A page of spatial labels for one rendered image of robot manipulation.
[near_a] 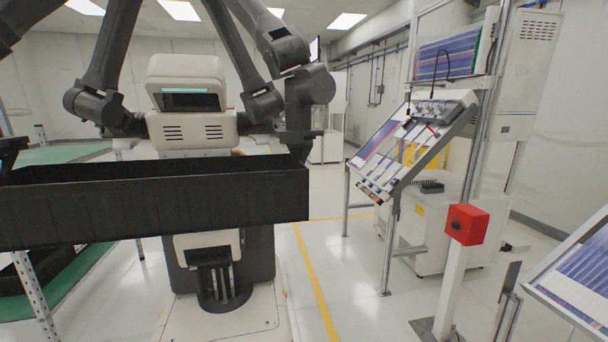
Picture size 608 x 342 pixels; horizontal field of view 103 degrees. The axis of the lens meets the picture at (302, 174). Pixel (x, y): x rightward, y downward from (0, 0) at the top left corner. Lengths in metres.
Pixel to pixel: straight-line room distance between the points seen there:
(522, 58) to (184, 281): 2.20
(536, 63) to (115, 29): 2.00
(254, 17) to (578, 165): 2.97
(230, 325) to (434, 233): 1.35
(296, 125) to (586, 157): 2.85
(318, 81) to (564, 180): 2.94
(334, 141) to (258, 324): 3.94
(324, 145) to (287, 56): 4.28
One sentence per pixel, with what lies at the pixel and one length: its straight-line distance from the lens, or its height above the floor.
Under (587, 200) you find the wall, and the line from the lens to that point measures 3.17.
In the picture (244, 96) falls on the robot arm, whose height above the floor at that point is 1.26.
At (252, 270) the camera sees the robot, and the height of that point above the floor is 0.39.
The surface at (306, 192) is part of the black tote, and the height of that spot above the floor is 1.08.
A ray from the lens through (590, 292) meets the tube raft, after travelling 1.02.
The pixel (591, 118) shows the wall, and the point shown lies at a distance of 3.13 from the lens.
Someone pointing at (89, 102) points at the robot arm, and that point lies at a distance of 0.83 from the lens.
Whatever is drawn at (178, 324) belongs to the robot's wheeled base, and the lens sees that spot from 1.41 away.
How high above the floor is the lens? 1.26
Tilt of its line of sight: 17 degrees down
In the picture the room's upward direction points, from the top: straight up
